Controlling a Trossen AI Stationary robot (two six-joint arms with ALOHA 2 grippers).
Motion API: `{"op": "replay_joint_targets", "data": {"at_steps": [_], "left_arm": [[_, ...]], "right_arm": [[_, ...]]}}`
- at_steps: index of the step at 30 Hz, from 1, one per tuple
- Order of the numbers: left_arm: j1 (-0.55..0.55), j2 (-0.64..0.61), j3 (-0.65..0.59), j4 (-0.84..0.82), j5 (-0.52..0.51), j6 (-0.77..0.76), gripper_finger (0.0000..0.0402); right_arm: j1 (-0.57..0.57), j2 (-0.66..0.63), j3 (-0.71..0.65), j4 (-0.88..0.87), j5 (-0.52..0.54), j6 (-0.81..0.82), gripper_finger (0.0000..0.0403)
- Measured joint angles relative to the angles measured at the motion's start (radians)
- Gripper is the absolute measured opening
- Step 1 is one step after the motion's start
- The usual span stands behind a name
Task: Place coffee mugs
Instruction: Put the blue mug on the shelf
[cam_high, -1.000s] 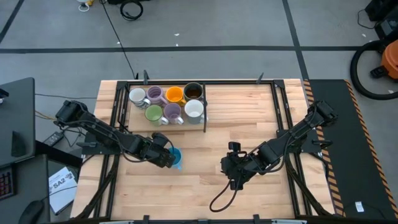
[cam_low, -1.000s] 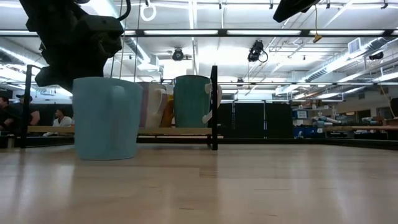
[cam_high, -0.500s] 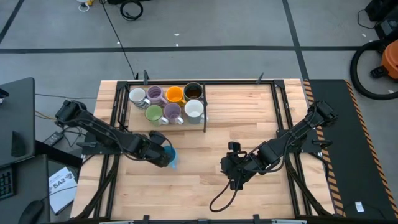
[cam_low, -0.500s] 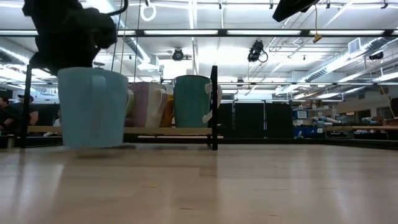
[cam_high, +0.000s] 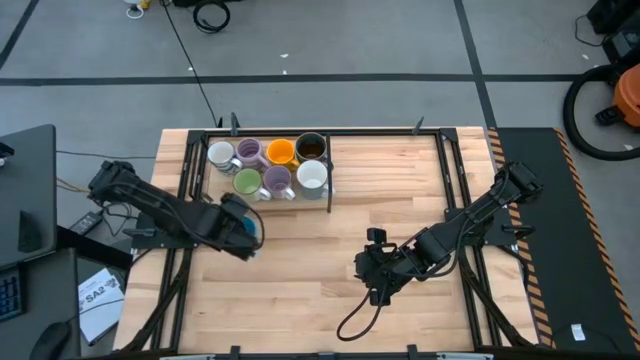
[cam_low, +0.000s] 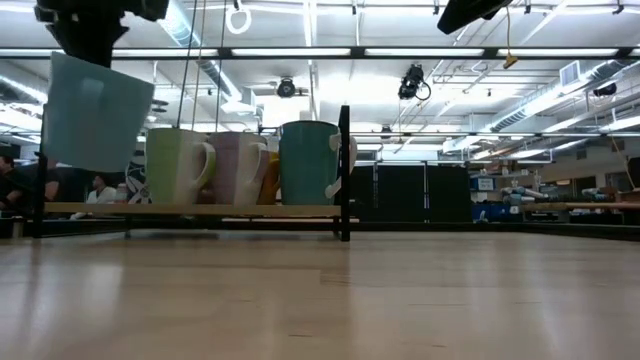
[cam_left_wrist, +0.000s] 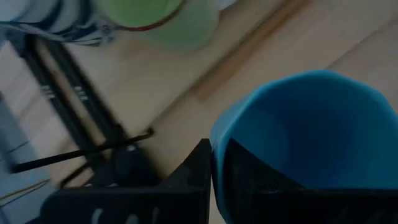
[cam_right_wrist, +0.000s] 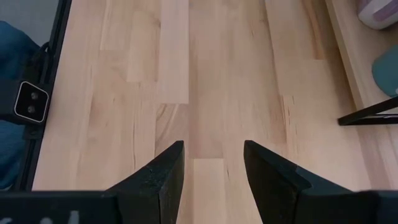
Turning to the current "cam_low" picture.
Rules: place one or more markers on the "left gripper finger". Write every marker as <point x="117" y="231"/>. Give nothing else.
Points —
<point x="77" y="47"/>
<point x="102" y="50"/>

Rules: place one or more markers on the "blue white patterned mug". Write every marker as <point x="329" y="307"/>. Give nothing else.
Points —
<point x="136" y="182"/>

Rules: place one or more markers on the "orange mug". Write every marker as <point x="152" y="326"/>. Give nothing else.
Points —
<point x="272" y="185"/>

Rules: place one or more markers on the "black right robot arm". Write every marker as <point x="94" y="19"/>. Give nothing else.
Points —
<point x="470" y="12"/>

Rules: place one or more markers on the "black overhead rig bar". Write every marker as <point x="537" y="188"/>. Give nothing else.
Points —
<point x="225" y="52"/>

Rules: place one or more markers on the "person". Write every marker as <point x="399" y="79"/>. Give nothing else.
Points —
<point x="15" y="185"/>
<point x="102" y="195"/>

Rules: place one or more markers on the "raised wooden shelf board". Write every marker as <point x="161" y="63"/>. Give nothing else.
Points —
<point x="200" y="210"/>

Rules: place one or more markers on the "round black ceiling fixture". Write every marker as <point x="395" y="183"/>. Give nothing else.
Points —
<point x="286" y="88"/>

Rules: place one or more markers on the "black partition panels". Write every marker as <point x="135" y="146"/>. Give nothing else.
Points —
<point x="400" y="192"/>

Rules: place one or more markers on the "yellow hanging hook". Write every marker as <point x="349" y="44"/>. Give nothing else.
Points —
<point x="510" y="62"/>

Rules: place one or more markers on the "blue storage bins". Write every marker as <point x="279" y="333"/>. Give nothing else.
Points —
<point x="492" y="212"/>

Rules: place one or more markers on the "black shelf end post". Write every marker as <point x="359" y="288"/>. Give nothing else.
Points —
<point x="344" y="175"/>

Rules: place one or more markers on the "black overhead camera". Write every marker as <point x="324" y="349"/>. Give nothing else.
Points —
<point x="411" y="82"/>

